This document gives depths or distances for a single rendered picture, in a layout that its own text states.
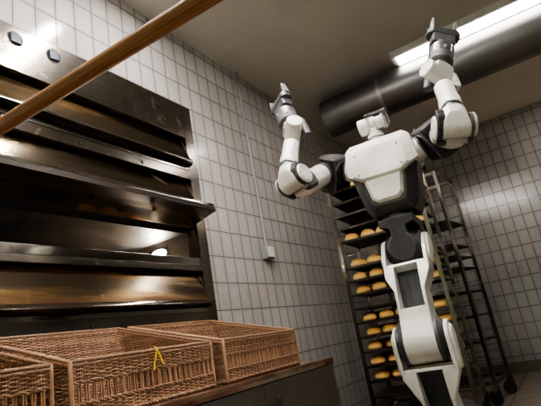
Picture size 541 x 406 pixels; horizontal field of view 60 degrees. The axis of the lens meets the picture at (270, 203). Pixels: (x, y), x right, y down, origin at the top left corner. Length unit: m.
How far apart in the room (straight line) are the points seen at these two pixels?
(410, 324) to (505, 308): 3.84
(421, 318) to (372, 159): 0.60
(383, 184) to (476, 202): 3.81
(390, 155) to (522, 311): 3.84
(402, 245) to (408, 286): 0.15
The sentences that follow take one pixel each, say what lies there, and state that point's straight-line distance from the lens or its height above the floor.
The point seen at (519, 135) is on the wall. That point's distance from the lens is 5.67.
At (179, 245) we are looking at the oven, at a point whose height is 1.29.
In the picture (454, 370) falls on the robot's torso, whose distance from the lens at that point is 1.66.
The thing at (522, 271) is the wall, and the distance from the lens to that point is 5.45.
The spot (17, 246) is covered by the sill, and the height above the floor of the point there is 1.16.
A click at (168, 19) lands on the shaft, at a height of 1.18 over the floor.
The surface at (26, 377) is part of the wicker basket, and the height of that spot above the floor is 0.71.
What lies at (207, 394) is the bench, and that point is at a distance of 1.59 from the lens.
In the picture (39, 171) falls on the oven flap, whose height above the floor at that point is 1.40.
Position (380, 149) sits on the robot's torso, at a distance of 1.82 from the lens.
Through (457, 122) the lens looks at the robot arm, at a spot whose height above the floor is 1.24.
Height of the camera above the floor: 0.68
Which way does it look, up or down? 16 degrees up
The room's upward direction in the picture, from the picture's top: 10 degrees counter-clockwise
